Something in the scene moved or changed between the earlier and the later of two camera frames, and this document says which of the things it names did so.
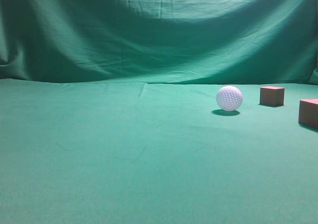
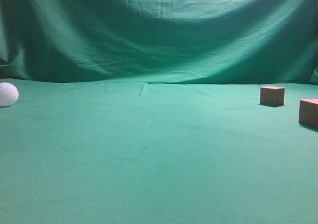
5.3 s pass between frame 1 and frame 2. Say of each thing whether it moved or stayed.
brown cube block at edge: stayed
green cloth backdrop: stayed
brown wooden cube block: stayed
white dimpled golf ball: moved
